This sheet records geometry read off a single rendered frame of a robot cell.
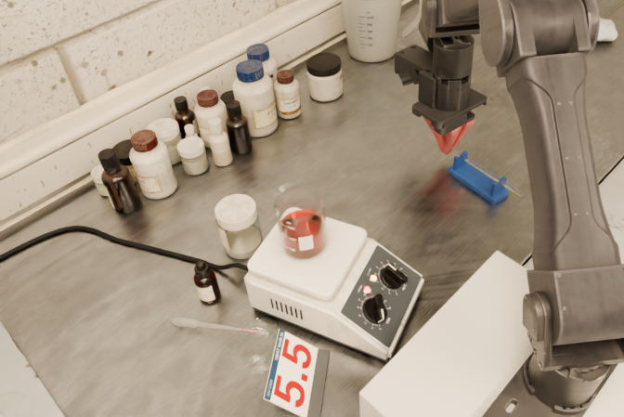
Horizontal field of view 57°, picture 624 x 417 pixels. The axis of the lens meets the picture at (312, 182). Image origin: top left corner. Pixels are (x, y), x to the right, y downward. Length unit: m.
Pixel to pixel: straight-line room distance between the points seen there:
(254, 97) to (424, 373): 0.57
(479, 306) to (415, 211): 0.25
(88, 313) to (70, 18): 0.45
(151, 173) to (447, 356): 0.53
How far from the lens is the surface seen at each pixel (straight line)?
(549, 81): 0.57
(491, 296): 0.71
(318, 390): 0.72
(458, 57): 0.85
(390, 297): 0.74
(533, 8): 0.59
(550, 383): 0.62
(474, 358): 0.67
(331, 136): 1.05
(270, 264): 0.73
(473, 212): 0.91
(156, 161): 0.94
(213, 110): 1.02
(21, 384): 0.83
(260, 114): 1.04
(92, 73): 1.05
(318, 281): 0.70
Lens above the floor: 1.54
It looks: 42 degrees down
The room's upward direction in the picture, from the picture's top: 6 degrees counter-clockwise
